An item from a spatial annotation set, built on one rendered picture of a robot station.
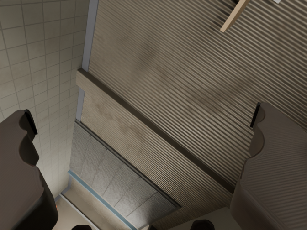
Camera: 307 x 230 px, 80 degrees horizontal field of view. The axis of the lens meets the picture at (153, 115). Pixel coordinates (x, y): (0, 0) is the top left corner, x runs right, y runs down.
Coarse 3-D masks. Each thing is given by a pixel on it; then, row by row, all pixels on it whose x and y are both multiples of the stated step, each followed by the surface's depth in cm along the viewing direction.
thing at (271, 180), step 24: (264, 120) 9; (288, 120) 9; (264, 144) 7; (288, 144) 7; (264, 168) 6; (288, 168) 6; (240, 192) 6; (264, 192) 6; (288, 192) 6; (240, 216) 6; (264, 216) 5; (288, 216) 5
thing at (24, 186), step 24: (24, 120) 9; (0, 144) 8; (24, 144) 8; (0, 168) 6; (24, 168) 6; (0, 192) 6; (24, 192) 6; (48, 192) 6; (0, 216) 5; (24, 216) 5; (48, 216) 6
